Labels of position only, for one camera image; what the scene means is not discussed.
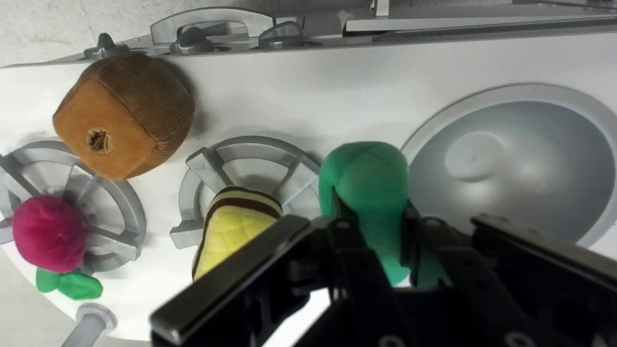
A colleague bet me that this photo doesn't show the white toy kitchen counter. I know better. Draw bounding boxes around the white toy kitchen counter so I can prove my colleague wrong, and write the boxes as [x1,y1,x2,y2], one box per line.
[0,26,617,342]

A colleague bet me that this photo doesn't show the grey round toy sink basin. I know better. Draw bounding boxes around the grey round toy sink basin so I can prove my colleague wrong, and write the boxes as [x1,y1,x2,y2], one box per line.
[398,80,617,250]

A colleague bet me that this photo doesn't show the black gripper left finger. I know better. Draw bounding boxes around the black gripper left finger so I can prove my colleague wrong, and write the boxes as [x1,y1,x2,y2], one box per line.
[148,211,318,347]

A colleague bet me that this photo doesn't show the grey metal pole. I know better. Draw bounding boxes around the grey metal pole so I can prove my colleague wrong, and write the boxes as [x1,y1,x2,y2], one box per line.
[59,300,119,347]

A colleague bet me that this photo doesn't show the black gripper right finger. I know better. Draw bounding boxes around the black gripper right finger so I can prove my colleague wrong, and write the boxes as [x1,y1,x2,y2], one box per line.
[470,211,617,313]

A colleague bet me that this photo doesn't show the grey toy stove burner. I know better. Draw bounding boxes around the grey toy stove burner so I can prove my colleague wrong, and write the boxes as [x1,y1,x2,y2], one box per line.
[167,132,323,250]
[0,138,148,275]

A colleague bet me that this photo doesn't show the red plush radish green leaves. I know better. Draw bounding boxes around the red plush radish green leaves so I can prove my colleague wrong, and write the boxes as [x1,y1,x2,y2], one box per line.
[9,194,105,302]

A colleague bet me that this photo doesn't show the green plush pea pod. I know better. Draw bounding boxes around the green plush pea pod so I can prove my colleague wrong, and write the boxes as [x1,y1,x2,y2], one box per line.
[316,138,414,288]

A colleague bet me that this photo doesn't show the yellow plush corn toy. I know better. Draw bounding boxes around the yellow plush corn toy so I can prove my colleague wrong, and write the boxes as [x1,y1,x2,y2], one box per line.
[190,184,285,281]

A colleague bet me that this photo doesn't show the grey toy kitchen handle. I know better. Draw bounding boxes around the grey toy kitchen handle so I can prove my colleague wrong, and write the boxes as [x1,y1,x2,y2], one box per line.
[146,3,308,57]

